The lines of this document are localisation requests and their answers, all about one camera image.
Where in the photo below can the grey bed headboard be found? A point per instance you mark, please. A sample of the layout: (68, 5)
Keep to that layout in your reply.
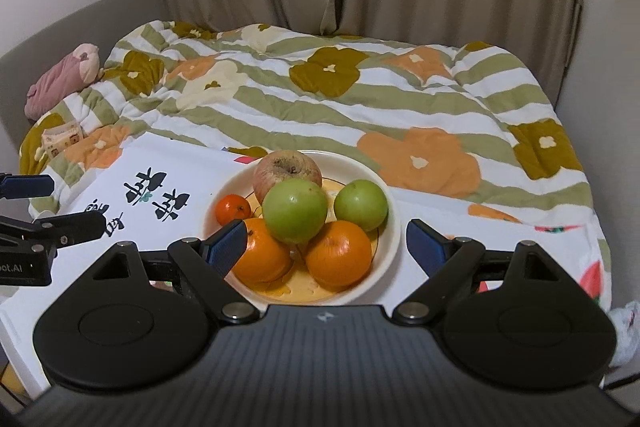
(102, 23)

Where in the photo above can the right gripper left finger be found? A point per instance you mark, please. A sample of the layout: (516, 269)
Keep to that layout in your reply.
(204, 263)

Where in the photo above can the white persimmon print tablecloth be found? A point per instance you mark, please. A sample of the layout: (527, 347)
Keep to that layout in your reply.
(160, 190)

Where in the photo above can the floral striped quilt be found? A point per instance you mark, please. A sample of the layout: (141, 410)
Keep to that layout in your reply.
(470, 123)

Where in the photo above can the cream duck pattern plate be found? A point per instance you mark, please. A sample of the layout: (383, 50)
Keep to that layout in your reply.
(298, 287)

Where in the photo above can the large orange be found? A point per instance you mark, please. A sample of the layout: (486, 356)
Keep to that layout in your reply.
(340, 255)
(265, 259)

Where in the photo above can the small mandarin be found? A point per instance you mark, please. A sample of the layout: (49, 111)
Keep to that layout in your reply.
(232, 207)

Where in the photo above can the pink plush pillow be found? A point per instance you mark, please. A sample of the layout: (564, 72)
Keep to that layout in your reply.
(75, 72)

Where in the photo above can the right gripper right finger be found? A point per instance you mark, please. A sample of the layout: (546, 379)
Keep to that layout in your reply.
(449, 265)

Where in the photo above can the green apple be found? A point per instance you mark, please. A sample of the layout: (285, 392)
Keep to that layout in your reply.
(361, 202)
(295, 210)

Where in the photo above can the patterned tissue pack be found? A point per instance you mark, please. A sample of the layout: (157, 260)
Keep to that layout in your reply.
(55, 140)

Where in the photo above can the red wrinkled apple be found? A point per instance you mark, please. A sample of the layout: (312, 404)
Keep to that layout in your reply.
(281, 165)

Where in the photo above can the white plastic bag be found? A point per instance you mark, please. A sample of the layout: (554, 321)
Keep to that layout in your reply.
(626, 324)

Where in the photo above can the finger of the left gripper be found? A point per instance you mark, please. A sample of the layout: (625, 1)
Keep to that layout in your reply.
(22, 187)
(59, 231)

